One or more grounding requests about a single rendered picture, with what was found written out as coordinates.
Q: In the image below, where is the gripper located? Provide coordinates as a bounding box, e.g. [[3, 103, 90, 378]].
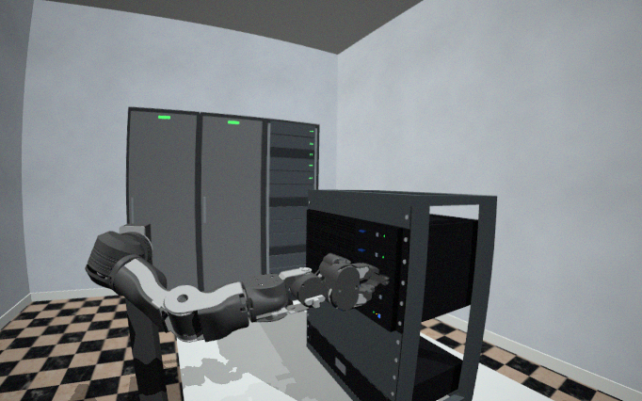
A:
[[314, 253, 390, 311]]

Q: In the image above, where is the black server rack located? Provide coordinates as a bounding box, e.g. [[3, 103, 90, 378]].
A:
[[306, 189, 497, 401]]

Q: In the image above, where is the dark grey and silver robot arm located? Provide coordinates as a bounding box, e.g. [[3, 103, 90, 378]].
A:
[[85, 226, 328, 343]]

